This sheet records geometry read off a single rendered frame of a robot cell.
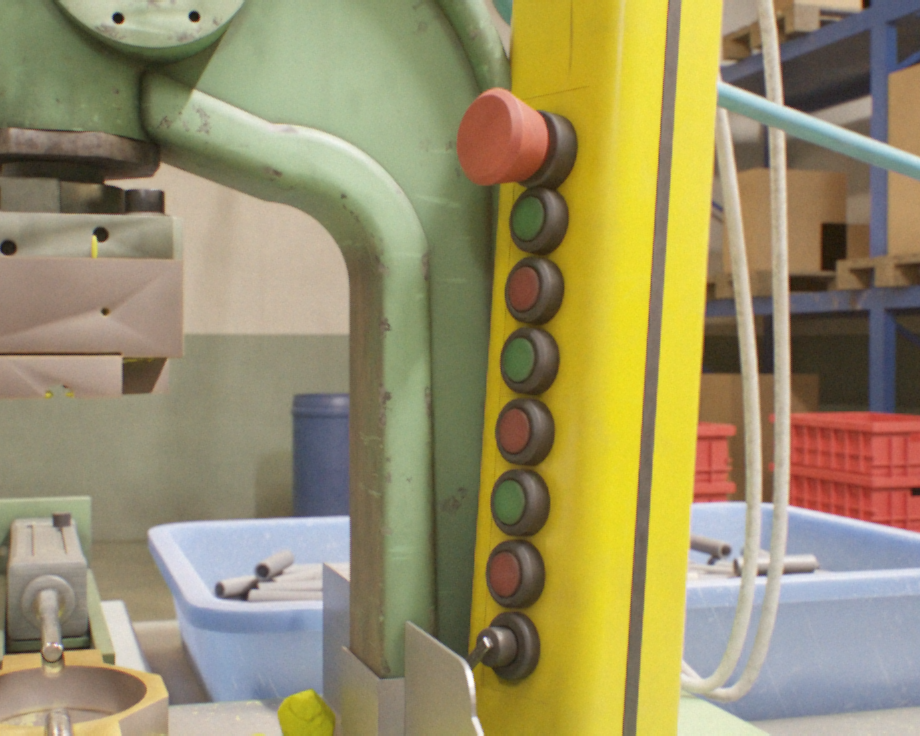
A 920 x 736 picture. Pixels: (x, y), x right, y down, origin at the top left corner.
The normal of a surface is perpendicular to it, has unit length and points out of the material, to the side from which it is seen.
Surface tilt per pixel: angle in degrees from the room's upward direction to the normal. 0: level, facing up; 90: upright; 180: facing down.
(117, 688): 73
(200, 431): 90
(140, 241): 90
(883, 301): 90
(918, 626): 100
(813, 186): 90
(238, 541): 81
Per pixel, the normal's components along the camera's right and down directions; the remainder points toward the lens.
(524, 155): 0.72, 0.44
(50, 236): 0.30, 0.01
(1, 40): -0.18, 0.01
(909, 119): -0.95, 0.00
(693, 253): 0.65, 0.01
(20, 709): 0.60, -0.67
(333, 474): 0.09, 0.01
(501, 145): -0.65, 0.00
